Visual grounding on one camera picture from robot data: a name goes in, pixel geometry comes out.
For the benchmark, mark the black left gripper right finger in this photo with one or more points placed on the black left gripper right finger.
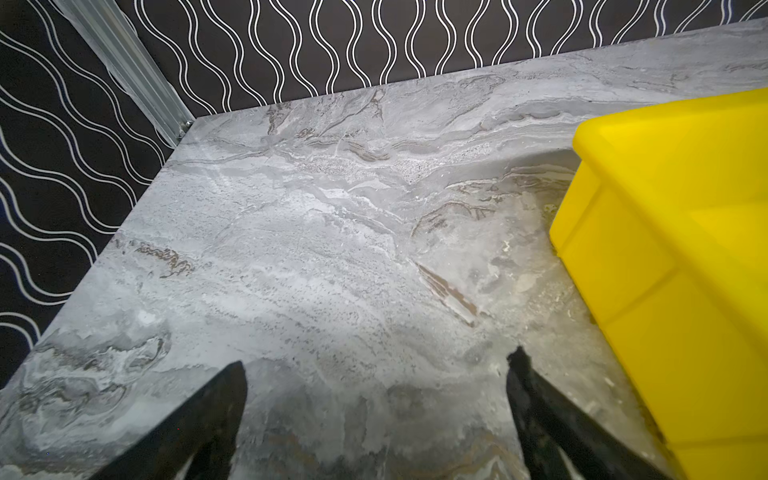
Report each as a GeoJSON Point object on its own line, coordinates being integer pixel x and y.
{"type": "Point", "coordinates": [552, 429]}

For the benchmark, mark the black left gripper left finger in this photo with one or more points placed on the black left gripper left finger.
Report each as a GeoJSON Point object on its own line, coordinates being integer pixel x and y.
{"type": "Point", "coordinates": [199, 436]}

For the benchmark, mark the yellow plastic bin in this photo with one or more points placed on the yellow plastic bin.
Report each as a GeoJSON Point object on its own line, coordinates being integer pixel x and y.
{"type": "Point", "coordinates": [664, 232]}

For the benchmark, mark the aluminium frame post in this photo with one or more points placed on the aluminium frame post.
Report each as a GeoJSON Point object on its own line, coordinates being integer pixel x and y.
{"type": "Point", "coordinates": [108, 32]}

